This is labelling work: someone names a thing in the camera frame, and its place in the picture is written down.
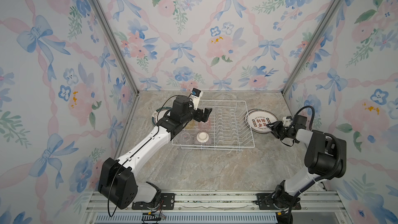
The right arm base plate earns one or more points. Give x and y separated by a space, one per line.
267 201

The white plate green red rim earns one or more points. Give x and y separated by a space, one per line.
159 113

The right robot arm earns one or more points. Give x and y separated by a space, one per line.
325 159

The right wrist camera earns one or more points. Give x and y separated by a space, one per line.
287 121

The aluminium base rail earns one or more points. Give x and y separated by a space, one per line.
220 207

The right aluminium corner post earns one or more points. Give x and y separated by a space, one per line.
332 9

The clear glass cup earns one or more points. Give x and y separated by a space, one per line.
186 138

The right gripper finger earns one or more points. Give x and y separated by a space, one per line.
272 125
275 133

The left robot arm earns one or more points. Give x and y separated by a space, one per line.
117 180

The left aluminium corner post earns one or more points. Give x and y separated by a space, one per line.
104 23

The aluminium corner post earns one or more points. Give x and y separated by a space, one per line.
332 9
104 23

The white wire dish rack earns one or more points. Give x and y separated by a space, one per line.
229 129

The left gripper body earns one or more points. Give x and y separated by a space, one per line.
197 114

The striped ceramic bowl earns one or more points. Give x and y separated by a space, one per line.
203 138

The yellow glass cup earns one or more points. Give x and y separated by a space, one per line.
191 125

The pink glass cup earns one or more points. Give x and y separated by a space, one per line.
205 126

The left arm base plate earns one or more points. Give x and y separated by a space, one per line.
163 201

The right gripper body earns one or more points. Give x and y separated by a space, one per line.
282 130

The white plate front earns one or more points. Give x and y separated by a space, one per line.
258 119

